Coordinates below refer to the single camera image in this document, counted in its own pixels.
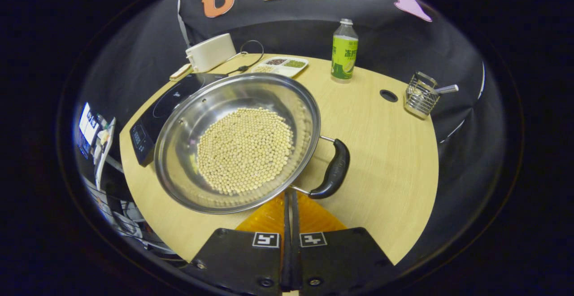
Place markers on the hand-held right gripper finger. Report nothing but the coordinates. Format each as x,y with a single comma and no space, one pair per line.
287,251
296,251

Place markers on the stainless steel pot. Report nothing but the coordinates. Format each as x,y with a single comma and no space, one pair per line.
215,94

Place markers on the black induction cooktop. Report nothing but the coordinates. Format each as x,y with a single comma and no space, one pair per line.
154,119

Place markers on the pile of soybeans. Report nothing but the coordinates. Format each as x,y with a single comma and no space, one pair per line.
244,150

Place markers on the white divided bean dish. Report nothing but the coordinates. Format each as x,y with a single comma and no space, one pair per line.
280,66

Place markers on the green label drink bottle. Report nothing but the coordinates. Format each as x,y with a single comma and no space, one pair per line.
344,54

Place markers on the white toaster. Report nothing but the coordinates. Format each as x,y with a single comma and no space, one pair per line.
210,53

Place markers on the metal utensil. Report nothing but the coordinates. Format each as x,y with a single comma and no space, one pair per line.
447,89

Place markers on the lit monitor screen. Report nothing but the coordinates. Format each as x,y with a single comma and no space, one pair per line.
87,128

